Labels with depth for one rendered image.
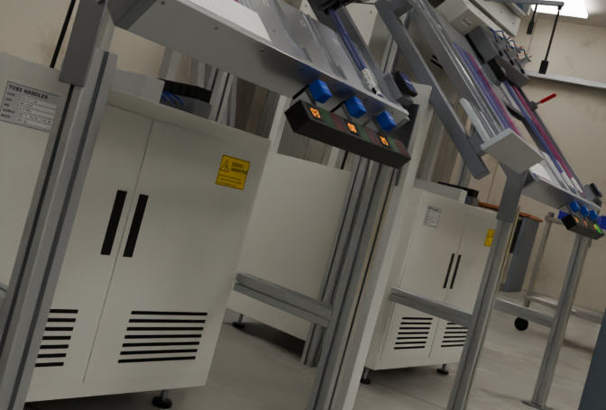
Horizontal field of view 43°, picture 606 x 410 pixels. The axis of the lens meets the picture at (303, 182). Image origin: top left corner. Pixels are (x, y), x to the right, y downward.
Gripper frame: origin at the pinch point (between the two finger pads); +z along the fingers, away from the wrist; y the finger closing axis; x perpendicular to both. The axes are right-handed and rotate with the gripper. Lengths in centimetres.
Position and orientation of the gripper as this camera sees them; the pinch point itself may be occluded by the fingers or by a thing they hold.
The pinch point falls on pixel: (328, 2)
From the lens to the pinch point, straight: 156.5
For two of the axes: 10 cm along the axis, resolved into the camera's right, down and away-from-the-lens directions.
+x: 3.0, 9.1, -2.9
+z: -8.0, 4.0, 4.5
